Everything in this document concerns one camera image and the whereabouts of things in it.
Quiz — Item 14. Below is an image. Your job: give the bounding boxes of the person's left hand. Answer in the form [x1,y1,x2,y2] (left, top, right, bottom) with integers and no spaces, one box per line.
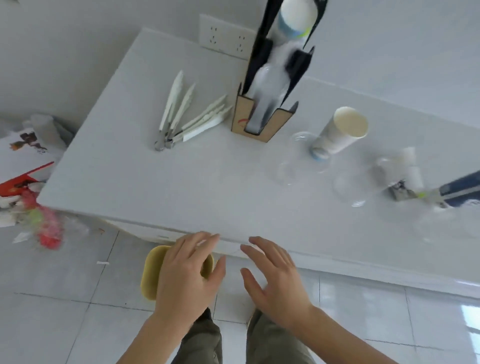
[152,230,227,331]

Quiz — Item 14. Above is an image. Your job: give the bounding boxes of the person's right hand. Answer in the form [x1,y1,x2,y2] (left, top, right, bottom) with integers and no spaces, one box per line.
[239,236,314,331]

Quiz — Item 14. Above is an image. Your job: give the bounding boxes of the clear plastic drinking cup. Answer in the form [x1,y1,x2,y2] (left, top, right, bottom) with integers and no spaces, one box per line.
[332,155,395,208]
[275,131,331,187]
[414,202,480,245]

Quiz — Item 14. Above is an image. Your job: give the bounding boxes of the short white paper cup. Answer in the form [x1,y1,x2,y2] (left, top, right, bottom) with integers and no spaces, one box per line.
[310,106,369,163]

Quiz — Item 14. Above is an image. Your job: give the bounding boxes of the black cup rack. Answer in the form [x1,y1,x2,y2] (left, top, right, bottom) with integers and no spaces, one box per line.
[230,0,329,144]

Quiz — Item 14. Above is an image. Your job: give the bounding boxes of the tall white printed paper cup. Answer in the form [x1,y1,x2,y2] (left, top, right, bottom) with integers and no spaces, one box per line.
[388,146,428,202]

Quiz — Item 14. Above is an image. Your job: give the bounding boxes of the large blue paper cup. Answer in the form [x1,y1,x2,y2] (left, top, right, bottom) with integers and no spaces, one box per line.
[431,170,480,209]

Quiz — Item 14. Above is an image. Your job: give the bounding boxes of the stack of clear plastic cups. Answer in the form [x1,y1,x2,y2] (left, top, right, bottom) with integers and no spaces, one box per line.
[245,61,292,135]

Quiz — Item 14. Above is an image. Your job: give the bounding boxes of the stack of white printed cups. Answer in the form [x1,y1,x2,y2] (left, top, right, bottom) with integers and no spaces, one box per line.
[276,0,319,42]

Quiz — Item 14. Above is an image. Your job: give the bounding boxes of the yellow stool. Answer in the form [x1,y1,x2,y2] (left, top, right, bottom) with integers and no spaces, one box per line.
[140,245,215,302]

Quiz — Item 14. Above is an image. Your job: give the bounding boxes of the olive trousers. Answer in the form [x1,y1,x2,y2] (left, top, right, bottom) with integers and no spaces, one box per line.
[170,307,316,364]

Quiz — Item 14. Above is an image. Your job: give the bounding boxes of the white table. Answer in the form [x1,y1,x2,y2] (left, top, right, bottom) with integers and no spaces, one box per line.
[37,26,480,301]

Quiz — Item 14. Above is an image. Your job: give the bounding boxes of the red plastic litter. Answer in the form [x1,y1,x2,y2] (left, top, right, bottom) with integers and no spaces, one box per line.
[22,189,65,250]

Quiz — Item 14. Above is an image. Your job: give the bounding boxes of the white wall socket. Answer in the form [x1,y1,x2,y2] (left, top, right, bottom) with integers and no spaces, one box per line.
[198,13,258,61]

